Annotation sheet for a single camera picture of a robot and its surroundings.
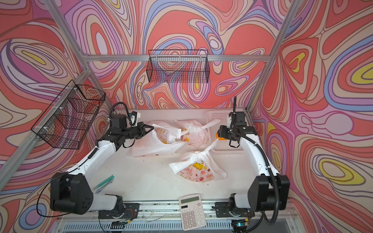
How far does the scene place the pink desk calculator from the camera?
70 centimetres

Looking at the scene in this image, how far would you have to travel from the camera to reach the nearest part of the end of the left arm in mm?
614

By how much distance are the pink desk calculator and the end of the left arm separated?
1.36 ft
